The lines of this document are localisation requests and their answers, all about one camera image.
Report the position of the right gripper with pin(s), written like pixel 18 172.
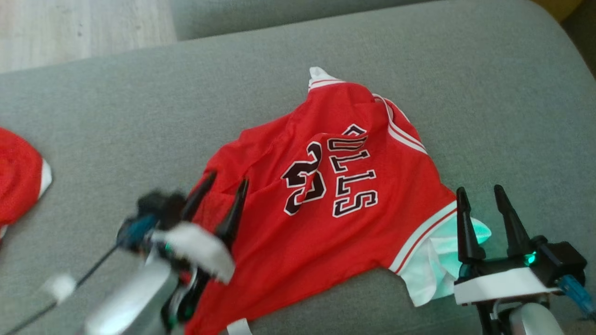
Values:
pixel 503 284

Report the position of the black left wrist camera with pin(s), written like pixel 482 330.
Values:
pixel 160 207

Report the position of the blue camera connector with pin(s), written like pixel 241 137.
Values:
pixel 135 232
pixel 577 291

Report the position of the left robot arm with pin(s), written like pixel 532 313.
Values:
pixel 130 298

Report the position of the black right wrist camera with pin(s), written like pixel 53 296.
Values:
pixel 565 263

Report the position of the red shorts with white trim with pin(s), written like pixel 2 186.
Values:
pixel 18 177

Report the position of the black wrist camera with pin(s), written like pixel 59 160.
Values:
pixel 160 207
pixel 565 263

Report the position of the red Bulls basketball jersey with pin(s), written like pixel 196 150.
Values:
pixel 302 242

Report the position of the blue left camera connector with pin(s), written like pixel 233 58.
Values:
pixel 135 232

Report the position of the yellow sofa back cushion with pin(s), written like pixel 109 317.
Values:
pixel 558 7

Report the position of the blue right camera connector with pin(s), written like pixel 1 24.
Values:
pixel 577 291

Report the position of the grey sofa seat cushion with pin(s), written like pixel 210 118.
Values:
pixel 256 16

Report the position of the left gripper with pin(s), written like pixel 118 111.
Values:
pixel 200 251

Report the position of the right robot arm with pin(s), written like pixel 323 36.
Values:
pixel 531 324

